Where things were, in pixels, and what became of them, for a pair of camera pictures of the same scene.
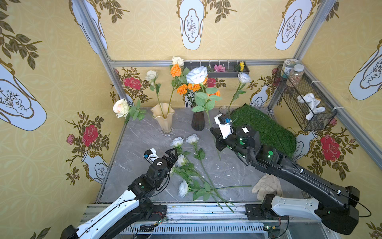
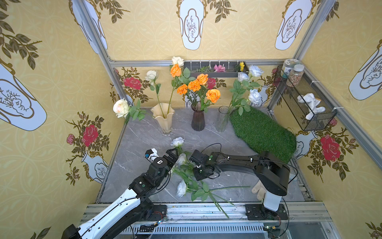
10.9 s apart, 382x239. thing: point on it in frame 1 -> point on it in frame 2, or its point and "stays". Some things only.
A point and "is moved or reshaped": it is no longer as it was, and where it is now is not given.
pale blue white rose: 243,78 is moved or reshaped
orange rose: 176,71 stays
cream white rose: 151,75 stays
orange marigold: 195,87 stays
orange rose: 218,93 stays
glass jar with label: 288,66 stays
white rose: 193,139 -> 254,96
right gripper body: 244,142 -> 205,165
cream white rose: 121,107 stays
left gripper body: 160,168 stays
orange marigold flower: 182,89 stays
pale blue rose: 204,94 -> 255,71
